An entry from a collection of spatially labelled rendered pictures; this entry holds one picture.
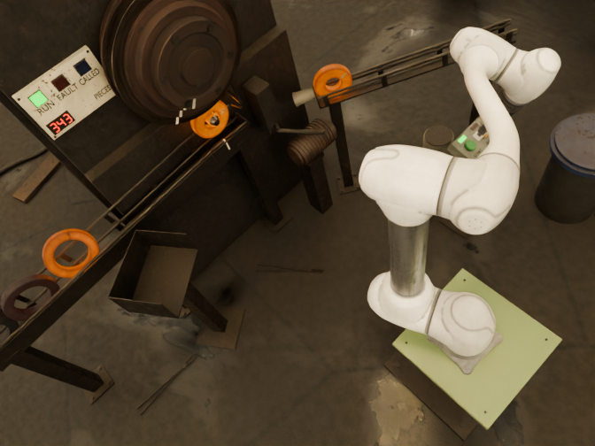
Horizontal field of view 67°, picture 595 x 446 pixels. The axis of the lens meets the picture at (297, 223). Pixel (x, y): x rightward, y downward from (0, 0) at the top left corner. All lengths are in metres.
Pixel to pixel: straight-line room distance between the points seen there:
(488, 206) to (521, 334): 0.85
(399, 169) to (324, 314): 1.26
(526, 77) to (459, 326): 0.72
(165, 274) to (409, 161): 1.06
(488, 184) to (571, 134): 1.21
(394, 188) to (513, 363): 0.89
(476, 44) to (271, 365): 1.49
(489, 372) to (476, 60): 0.97
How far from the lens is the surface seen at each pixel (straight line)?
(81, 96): 1.63
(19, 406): 2.67
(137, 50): 1.48
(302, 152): 1.96
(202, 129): 1.78
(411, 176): 0.97
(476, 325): 1.43
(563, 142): 2.12
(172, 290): 1.70
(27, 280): 1.81
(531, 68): 1.42
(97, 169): 1.77
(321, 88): 1.93
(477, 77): 1.31
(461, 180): 0.96
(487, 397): 1.66
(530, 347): 1.72
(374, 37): 3.29
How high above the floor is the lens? 1.98
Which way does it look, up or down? 57 degrees down
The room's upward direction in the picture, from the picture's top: 21 degrees counter-clockwise
